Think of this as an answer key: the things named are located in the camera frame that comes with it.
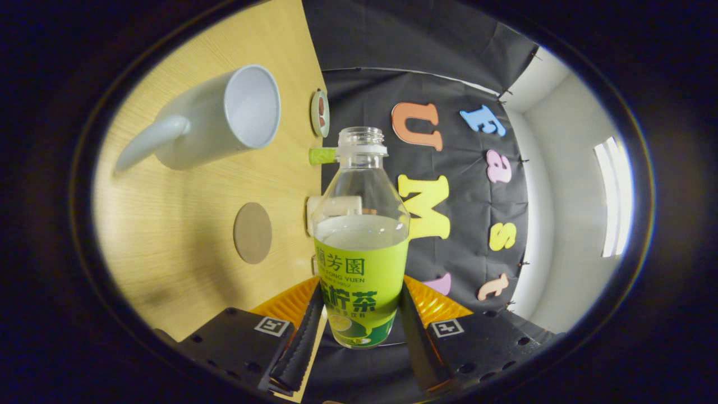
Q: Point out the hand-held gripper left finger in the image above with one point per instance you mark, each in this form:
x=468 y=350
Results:
x=303 y=348

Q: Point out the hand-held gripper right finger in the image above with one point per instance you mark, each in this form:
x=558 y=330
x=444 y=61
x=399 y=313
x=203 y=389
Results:
x=418 y=348

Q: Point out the green label juice bottle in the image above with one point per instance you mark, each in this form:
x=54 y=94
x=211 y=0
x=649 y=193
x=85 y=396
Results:
x=362 y=269

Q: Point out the round brown coaster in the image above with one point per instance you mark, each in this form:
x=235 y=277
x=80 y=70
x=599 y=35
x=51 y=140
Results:
x=253 y=233

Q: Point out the white cup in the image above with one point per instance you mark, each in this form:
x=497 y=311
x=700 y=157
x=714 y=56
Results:
x=207 y=123

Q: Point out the slim green drink bottle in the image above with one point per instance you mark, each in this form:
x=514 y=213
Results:
x=321 y=156

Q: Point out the white toaster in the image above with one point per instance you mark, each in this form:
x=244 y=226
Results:
x=312 y=216

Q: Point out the wooden table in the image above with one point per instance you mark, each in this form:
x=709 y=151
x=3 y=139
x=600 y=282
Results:
x=168 y=224

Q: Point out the pale green plate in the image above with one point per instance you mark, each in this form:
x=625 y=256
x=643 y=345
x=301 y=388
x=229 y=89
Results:
x=315 y=115

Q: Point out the ceiling light panel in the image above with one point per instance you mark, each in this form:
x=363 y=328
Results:
x=614 y=196

